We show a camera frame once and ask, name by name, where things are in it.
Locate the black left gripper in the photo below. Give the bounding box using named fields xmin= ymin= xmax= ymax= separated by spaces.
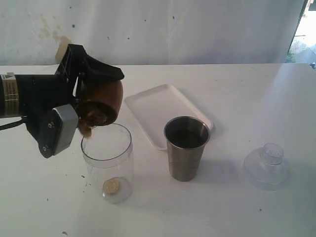
xmin=15 ymin=44 xmax=124 ymax=116

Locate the brown wooden cup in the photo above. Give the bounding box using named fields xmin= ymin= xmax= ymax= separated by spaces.
xmin=76 ymin=80 xmax=123 ymax=127

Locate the stainless steel cup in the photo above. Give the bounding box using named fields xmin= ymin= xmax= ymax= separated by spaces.
xmin=164 ymin=116 xmax=210 ymax=182

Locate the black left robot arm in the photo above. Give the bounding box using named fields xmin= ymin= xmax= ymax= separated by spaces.
xmin=0 ymin=44 xmax=124 ymax=118

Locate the clear plastic shaker cup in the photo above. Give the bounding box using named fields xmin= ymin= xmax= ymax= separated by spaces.
xmin=80 ymin=123 xmax=134 ymax=204

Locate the clear plastic shaker lid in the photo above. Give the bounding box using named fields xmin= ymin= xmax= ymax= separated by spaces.
xmin=242 ymin=143 xmax=290 ymax=191

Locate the white rectangular tray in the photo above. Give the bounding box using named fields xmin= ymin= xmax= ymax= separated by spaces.
xmin=124 ymin=84 xmax=213 ymax=151

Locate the yellow lemon slice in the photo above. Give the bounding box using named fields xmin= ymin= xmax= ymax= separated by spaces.
xmin=103 ymin=178 xmax=120 ymax=194

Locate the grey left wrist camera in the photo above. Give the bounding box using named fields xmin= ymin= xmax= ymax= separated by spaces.
xmin=26 ymin=104 xmax=79 ymax=158

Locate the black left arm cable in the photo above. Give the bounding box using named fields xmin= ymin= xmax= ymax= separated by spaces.
xmin=0 ymin=115 xmax=29 ymax=131

